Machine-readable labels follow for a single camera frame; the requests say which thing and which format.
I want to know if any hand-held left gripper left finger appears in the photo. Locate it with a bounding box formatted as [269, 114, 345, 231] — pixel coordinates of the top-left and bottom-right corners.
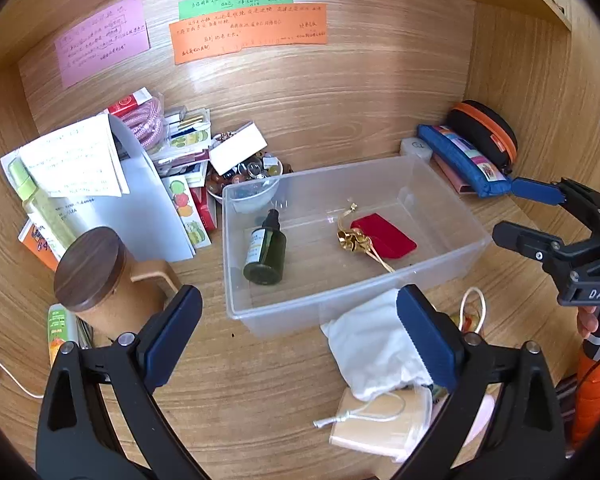
[36, 284, 204, 480]

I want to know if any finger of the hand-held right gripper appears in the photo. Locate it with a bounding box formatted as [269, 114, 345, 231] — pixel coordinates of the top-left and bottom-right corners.
[492, 219, 582, 282]
[511, 176, 600, 234]

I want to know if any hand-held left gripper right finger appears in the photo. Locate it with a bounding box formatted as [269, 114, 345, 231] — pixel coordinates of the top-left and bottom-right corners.
[390, 284, 566, 480]

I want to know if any shell charm with cream cord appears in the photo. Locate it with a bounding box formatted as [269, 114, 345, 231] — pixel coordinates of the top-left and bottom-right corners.
[450, 286, 487, 333]

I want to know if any white drawstring bag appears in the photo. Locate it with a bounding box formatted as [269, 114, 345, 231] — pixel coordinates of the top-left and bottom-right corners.
[314, 287, 433, 428]

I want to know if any clear plastic storage box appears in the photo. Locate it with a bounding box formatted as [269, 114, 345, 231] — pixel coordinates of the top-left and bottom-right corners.
[222, 154, 493, 339]

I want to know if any wooden desktop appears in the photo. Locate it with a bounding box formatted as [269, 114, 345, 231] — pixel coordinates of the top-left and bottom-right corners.
[0, 80, 600, 480]

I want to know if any person's right hand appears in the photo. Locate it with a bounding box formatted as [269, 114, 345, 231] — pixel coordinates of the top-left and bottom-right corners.
[576, 305, 600, 339]

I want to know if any pink notebook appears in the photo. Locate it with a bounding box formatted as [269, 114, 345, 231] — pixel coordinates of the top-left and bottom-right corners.
[432, 155, 478, 196]

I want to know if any blue pencil case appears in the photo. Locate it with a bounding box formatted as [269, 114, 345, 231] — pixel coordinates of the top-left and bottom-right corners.
[417, 124, 513, 197]

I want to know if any black case with orange zip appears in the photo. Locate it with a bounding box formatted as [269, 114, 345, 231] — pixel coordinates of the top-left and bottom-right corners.
[446, 101, 518, 176]

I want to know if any cork mug with wooden lid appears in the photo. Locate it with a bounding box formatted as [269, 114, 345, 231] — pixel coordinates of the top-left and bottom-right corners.
[54, 226, 183, 348]

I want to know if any red velvet pouch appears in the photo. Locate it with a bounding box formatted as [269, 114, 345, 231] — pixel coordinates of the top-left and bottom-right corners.
[351, 213, 417, 259]

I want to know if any pink flat item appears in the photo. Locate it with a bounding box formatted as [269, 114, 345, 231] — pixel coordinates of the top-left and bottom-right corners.
[462, 394, 496, 453]

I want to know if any green and orange tube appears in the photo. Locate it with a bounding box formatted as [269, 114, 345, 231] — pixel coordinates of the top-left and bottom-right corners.
[47, 304, 83, 366]

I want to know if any gold ribbon charm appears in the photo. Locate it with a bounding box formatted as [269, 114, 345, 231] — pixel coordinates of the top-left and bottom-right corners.
[336, 200, 396, 273]

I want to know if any fruit sticker strip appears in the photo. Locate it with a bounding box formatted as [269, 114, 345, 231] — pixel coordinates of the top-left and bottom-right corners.
[162, 175, 212, 249]

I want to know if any white round tape case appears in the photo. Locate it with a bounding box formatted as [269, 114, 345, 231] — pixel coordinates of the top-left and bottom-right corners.
[399, 137, 433, 161]

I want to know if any dark green spray bottle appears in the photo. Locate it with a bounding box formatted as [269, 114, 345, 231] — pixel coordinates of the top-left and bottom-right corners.
[243, 208, 287, 286]

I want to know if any red booklet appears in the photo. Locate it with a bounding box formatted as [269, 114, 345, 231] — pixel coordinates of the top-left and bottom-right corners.
[189, 187, 218, 232]

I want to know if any white paper folder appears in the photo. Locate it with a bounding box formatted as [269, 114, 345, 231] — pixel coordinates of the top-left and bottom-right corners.
[1, 114, 195, 263]

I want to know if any small clear bowl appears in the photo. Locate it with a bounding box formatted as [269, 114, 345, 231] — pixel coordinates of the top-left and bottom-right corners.
[228, 176, 281, 214]

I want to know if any orange packet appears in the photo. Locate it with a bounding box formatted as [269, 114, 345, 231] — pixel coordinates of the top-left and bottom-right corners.
[19, 220, 60, 272]

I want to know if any bowl of beads and trinkets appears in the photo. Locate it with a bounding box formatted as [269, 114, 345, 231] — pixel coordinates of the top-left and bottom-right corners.
[205, 132, 285, 206]

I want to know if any light green bottle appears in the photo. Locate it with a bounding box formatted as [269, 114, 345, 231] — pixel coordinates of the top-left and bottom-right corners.
[7, 157, 78, 256]

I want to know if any pile of sticker sheets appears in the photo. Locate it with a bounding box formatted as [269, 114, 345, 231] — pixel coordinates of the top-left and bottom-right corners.
[162, 107, 213, 163]

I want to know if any white rectangular box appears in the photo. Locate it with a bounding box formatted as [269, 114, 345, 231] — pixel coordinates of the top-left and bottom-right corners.
[208, 121, 268, 176]

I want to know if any handwritten white paper sheet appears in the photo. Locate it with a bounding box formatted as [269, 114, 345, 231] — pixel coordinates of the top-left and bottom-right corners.
[20, 114, 130, 198]

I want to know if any red and white box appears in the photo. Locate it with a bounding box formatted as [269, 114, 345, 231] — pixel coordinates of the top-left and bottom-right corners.
[104, 87, 152, 116]

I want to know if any pink paper note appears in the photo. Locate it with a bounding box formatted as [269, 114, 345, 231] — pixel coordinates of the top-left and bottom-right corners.
[55, 0, 151, 88]

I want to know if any orange paper note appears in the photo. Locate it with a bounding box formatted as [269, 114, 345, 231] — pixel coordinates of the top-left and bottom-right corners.
[169, 4, 329, 65]

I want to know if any green paper note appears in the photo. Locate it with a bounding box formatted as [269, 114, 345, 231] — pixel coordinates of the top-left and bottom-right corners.
[178, 0, 294, 21]

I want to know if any white cable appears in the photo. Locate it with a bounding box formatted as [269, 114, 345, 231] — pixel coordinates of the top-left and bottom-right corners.
[0, 342, 46, 400]

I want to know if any pink coiled rope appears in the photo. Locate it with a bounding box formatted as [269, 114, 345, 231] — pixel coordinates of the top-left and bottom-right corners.
[117, 97, 167, 153]

